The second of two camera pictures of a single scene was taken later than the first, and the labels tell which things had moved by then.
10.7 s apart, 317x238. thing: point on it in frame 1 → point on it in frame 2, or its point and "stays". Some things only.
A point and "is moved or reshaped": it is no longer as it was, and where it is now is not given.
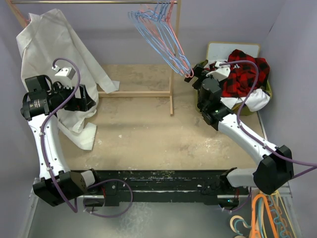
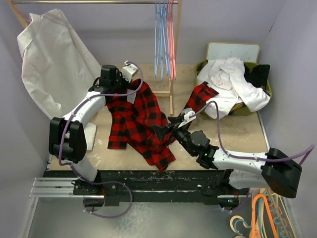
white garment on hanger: (49, 42) stays
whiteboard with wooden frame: (221, 51) stays
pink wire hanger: (162, 29) is moved or reshaped
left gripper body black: (76, 104) → (121, 85)
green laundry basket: (245, 110) stays
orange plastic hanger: (254, 231) stays
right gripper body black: (200, 74) → (182, 135)
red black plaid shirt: (242, 77) → (132, 114)
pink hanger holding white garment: (24, 22) stays
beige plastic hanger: (232, 219) stays
